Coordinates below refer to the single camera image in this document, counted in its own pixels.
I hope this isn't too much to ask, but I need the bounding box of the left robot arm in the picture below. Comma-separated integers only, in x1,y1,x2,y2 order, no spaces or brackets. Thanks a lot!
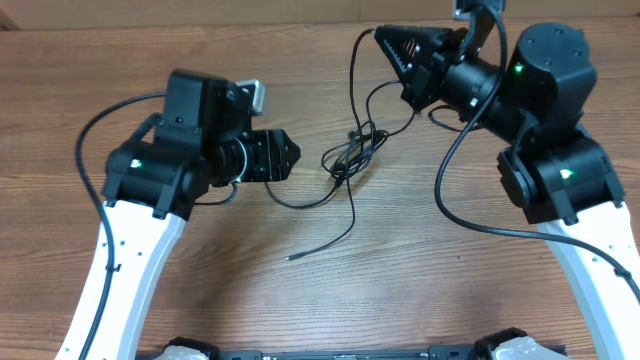
57,69,300,359

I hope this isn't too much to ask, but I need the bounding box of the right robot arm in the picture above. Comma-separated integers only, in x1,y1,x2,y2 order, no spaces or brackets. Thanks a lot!
374,23,639,359

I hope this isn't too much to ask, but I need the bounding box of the thin black cable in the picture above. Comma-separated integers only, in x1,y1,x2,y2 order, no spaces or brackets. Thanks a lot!
284,28,377,262

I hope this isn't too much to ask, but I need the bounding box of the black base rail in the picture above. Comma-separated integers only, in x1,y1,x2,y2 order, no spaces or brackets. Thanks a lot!
149,327,571,360

